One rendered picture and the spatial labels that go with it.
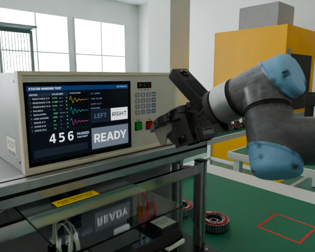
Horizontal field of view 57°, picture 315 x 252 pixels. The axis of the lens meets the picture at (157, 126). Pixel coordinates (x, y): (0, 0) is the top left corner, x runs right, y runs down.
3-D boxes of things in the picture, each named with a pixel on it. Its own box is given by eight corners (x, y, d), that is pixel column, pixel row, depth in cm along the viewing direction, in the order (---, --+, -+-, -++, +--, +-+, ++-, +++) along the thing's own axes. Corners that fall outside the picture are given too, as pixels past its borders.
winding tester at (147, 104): (177, 142, 87) (178, 72, 83) (25, 176, 57) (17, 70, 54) (105, 126, 115) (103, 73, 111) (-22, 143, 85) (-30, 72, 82)
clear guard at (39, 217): (205, 245, 53) (206, 215, 52) (88, 319, 37) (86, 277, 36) (106, 193, 77) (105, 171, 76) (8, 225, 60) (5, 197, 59)
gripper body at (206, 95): (173, 149, 62) (216, 133, 53) (161, 111, 63) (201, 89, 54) (196, 144, 67) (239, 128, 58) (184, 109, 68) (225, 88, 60)
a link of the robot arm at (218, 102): (219, 79, 51) (243, 78, 57) (200, 89, 55) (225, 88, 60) (233, 119, 50) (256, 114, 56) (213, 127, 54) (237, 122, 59)
